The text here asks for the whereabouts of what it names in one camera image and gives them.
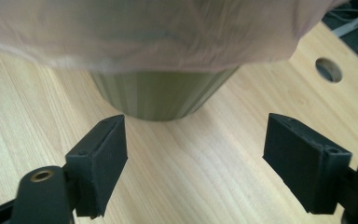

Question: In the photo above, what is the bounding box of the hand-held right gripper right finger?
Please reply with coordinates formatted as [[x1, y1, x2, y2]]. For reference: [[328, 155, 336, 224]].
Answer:
[[262, 112, 353, 216]]

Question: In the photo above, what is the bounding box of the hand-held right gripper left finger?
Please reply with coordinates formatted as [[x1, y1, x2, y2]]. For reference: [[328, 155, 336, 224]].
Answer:
[[64, 114, 129, 219]]

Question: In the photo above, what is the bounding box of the green plastic trash bin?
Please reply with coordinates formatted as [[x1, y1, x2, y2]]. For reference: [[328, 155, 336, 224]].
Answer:
[[89, 65, 241, 122]]

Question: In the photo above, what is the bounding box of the pink plastic trash bag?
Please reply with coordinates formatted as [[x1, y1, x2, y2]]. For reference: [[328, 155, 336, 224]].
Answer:
[[0, 0, 350, 75]]

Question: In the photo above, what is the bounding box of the white metal stand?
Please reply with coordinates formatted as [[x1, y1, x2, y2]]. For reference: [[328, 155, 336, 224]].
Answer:
[[331, 2, 358, 38]]

